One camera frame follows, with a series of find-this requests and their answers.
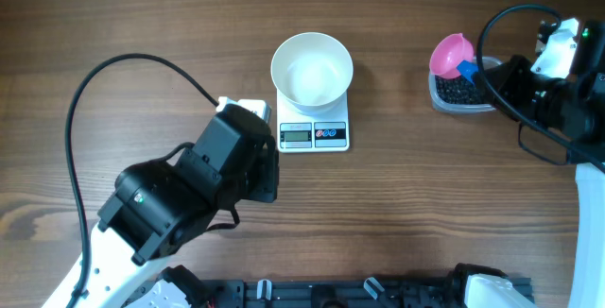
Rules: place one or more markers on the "white digital kitchen scale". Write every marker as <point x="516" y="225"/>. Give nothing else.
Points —
<point x="326" y="130"/>

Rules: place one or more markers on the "clear plastic bean container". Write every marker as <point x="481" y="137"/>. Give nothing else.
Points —
<point x="440" y="105"/>

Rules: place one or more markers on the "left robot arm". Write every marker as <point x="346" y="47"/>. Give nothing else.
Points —
<point x="157" y="207"/>

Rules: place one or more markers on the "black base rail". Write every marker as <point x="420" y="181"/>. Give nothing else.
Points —
<point x="464" y="286"/>

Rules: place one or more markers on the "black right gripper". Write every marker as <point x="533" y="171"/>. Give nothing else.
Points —
<point x="515" y="86"/>

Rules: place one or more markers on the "white bowl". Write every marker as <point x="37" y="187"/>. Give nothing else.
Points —
<point x="311" y="71"/>

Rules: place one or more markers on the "black beans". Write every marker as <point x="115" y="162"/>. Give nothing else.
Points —
<point x="458" y="91"/>

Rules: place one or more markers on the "pink scoop blue handle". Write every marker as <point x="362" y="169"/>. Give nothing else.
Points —
<point x="454" y="57"/>

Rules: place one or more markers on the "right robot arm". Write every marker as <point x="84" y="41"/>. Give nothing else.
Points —
<point x="561" y="95"/>

